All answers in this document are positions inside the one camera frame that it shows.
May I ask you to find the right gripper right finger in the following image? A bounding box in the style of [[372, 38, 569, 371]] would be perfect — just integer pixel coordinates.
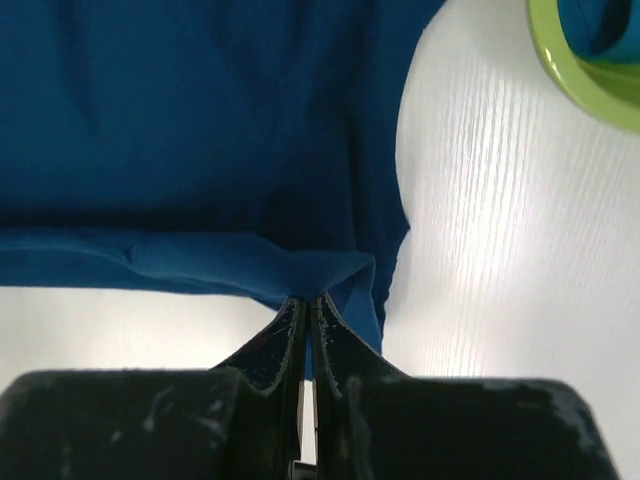
[[309, 296, 617, 479]]

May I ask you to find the dark blue printed t-shirt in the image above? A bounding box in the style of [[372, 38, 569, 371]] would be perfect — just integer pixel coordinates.
[[1, 1, 441, 350]]

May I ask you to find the bright blue t-shirt in basket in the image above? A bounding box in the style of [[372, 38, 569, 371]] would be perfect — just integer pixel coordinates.
[[557, 0, 639, 64]]

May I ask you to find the lime green plastic basket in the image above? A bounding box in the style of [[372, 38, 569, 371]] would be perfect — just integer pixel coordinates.
[[527, 1, 639, 133]]

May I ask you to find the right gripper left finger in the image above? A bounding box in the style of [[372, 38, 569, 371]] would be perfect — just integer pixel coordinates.
[[1, 299, 306, 479]]

